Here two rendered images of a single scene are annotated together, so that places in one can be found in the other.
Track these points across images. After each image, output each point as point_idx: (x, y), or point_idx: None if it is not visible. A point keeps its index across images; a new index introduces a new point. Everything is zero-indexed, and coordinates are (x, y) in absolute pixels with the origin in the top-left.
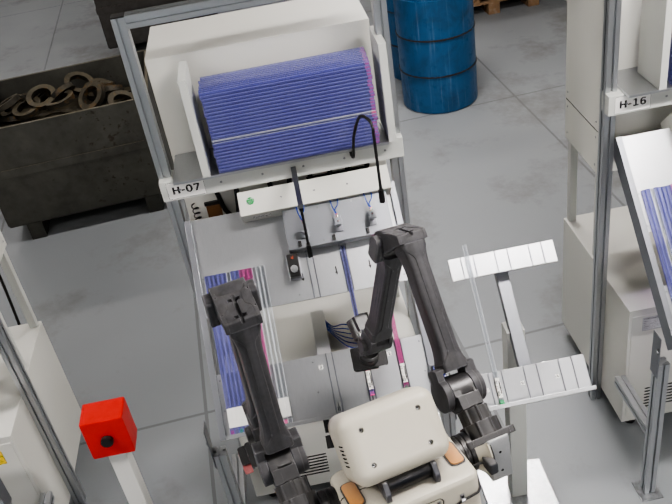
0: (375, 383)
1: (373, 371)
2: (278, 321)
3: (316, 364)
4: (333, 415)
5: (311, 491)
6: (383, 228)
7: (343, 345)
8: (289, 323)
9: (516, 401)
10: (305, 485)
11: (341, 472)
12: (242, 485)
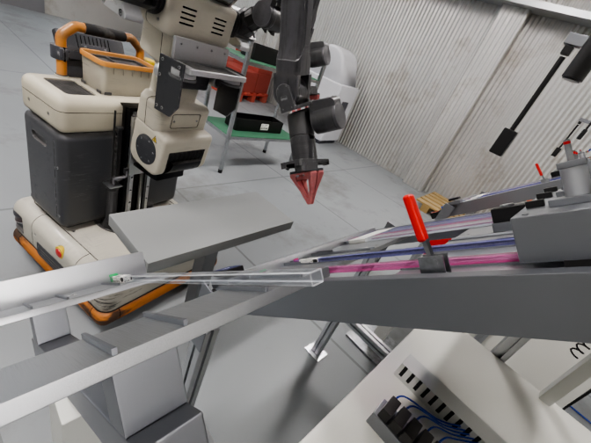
0: (302, 265)
1: (313, 264)
2: (528, 438)
3: (371, 246)
4: (316, 246)
5: (242, 10)
6: (528, 212)
7: (414, 417)
8: (514, 439)
9: (87, 263)
10: (246, 9)
11: (231, 7)
12: (362, 329)
